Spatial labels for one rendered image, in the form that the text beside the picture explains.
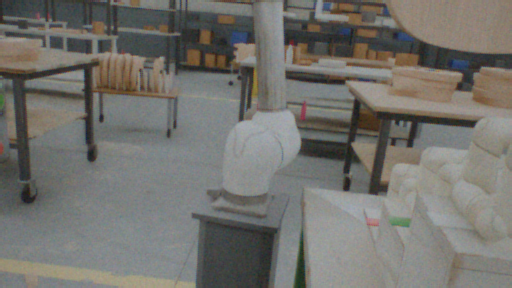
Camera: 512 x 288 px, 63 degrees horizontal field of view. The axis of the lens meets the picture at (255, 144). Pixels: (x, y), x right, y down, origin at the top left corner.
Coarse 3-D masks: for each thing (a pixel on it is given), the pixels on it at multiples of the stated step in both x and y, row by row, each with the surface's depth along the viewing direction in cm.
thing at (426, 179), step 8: (424, 160) 63; (432, 160) 62; (424, 168) 63; (432, 168) 62; (424, 176) 63; (432, 176) 62; (416, 184) 65; (424, 184) 63; (432, 184) 63; (416, 192) 64; (424, 192) 63; (432, 192) 63
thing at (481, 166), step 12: (480, 132) 45; (480, 144) 45; (492, 144) 45; (468, 156) 47; (480, 156) 45; (492, 156) 45; (468, 168) 47; (480, 168) 46; (492, 168) 45; (468, 180) 47; (480, 180) 46; (492, 180) 46
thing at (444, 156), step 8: (424, 152) 63; (432, 152) 62; (440, 152) 62; (448, 152) 62; (456, 152) 62; (464, 152) 62; (440, 160) 62; (448, 160) 62; (456, 160) 61; (464, 160) 61; (504, 160) 61
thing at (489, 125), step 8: (480, 120) 46; (488, 120) 45; (496, 120) 45; (504, 120) 45; (480, 128) 45; (488, 128) 44; (496, 128) 44; (504, 128) 44; (504, 136) 44; (504, 144) 45
